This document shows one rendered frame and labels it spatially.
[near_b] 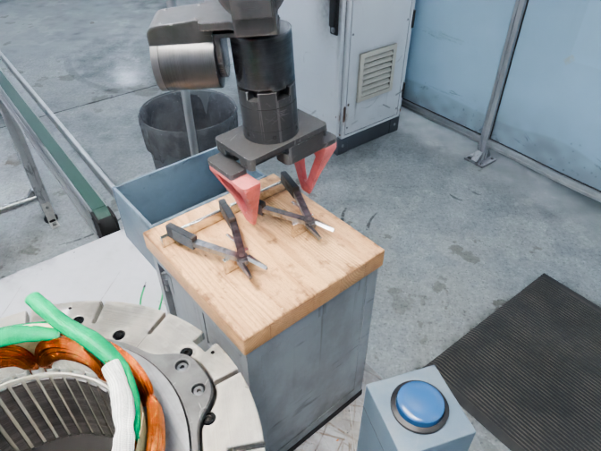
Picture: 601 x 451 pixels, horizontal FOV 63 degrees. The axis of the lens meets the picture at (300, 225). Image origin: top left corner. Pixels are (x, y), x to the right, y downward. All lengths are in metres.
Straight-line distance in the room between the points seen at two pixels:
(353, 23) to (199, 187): 1.85
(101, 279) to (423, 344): 1.20
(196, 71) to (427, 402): 0.35
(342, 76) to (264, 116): 2.10
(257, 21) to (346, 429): 0.54
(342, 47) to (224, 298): 2.10
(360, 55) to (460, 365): 1.53
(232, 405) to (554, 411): 1.50
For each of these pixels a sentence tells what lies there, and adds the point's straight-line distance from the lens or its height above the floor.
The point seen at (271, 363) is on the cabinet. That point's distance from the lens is 0.53.
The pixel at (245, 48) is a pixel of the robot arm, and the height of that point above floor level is 1.27.
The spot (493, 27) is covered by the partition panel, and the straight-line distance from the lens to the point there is 2.67.
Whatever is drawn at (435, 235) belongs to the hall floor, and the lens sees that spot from 2.28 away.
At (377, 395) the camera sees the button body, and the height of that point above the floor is 1.03.
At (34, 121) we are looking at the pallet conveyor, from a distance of 1.64.
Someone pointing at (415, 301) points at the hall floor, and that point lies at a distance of 1.97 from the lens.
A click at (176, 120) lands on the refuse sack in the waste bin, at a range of 2.21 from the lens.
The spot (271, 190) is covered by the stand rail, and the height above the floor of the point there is 1.08.
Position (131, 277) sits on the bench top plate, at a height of 0.78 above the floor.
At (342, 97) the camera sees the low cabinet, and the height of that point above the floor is 0.34.
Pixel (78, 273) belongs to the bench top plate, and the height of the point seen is 0.78.
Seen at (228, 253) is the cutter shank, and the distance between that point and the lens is 0.50.
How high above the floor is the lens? 1.43
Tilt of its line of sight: 39 degrees down
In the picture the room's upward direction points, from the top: straight up
